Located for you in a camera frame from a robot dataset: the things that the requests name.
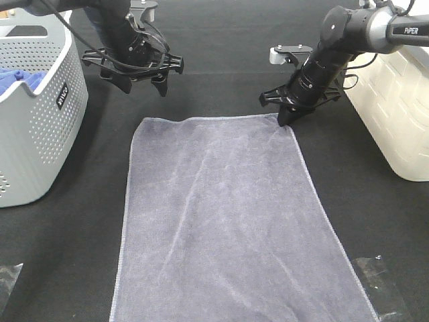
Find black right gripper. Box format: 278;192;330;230
259;55;342;127

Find grey microfibre towel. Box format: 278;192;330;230
109;114;377;321

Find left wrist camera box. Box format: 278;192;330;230
130;0;158;23

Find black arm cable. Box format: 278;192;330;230
36;0;168;73

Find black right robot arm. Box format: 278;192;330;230
259;1;428;126

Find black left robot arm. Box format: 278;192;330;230
1;1;184;97

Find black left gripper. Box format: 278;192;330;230
82;32;184;97

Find grey perforated laundry basket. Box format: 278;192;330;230
1;8;88;208

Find clear tape strip left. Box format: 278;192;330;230
0;263;23;307

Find cream plastic storage bin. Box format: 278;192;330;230
345;49;428;182

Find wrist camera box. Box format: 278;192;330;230
130;0;158;23
269;44;312;66

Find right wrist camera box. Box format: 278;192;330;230
269;44;312;66

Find blue towel in basket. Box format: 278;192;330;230
1;68;46;95

